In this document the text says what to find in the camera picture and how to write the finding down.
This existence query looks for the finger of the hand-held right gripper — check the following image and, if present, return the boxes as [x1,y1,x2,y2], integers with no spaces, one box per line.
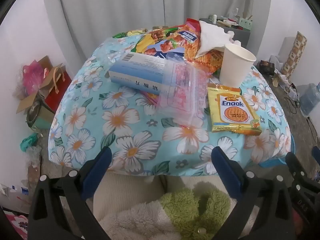
[285,151,320,195]
[311,145,320,177]

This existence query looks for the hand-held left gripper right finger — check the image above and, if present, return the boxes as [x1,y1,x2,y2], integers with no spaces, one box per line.
[211,146,299,240]

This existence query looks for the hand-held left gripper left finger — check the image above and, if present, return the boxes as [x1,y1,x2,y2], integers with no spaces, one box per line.
[29,146,113,240]

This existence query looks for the yellow biscuit packet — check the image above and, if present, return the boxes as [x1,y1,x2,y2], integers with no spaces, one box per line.
[207,83,262,136]

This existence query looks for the clear plastic bag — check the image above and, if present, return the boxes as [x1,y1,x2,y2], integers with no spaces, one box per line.
[155,60,210,128]

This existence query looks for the white paper cup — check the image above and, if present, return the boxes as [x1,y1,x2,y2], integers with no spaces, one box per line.
[219,43,257,88]

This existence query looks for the blue white medicine box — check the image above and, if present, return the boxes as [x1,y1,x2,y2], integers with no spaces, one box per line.
[109,53,170,96]

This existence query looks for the orange snack bag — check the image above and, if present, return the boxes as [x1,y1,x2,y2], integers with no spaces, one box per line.
[160,24,225,75]

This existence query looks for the white tissue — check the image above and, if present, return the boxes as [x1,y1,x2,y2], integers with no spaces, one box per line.
[195,21,242,58]

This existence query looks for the blue printed snack packet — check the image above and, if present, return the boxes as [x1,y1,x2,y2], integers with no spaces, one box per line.
[136,34,186,61]

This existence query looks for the person's beige trousers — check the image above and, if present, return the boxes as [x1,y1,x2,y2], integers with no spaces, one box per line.
[92,170,250,222]

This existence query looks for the blue floral blanket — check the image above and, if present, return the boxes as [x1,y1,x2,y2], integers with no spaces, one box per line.
[47,29,294,178]

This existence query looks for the blue water jug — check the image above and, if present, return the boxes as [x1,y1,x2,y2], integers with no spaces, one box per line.
[299,83,320,117]

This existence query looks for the green crumpled bag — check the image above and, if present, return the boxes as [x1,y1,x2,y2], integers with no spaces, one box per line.
[20,133,42,153]

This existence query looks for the white plastic bags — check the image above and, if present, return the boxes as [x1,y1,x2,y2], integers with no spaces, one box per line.
[271,55,296,88]

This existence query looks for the red gift bag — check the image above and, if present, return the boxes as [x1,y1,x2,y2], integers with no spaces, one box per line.
[44,64,73,114]

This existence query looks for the pink white patterned mat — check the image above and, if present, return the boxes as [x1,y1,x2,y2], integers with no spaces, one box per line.
[5,211,30,240]

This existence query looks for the cardboard box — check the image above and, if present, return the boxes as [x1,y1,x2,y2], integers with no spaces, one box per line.
[16,56,67,131]

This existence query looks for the dark box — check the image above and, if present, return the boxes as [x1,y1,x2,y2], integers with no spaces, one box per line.
[259,60,275,76]

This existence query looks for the patterned paper roll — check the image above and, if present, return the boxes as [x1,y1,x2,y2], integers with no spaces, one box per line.
[280,31,307,77]

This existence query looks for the pink plastic bag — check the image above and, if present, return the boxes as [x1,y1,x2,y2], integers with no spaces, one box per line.
[22,60,49,94]

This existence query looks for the grey cabinet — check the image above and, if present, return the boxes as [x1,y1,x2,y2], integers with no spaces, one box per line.
[199,17,252,48]

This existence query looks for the flat paper boxes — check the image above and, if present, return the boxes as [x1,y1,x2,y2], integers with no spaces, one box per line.
[216,17,238,27]

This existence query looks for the grey curtain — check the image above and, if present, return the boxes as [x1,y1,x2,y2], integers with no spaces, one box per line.
[41,0,273,64]

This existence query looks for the black cable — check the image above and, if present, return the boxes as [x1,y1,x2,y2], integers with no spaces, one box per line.
[282,81,320,144]

